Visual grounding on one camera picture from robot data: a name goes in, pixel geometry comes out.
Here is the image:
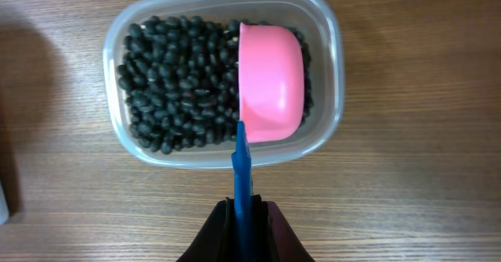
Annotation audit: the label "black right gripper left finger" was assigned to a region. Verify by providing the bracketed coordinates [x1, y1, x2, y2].
[177, 198, 235, 262]

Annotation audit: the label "black beans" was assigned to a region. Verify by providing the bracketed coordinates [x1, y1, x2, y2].
[116, 16, 312, 154]

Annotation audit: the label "white digital kitchen scale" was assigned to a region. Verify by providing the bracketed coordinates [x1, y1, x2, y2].
[0, 185, 9, 224]

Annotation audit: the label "clear plastic container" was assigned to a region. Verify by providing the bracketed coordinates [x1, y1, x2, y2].
[103, 0, 344, 169]

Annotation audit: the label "pink scoop blue handle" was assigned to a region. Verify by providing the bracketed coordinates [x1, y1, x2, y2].
[231, 23, 305, 261]

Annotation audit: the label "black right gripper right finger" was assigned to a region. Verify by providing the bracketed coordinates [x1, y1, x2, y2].
[251, 195, 315, 262]

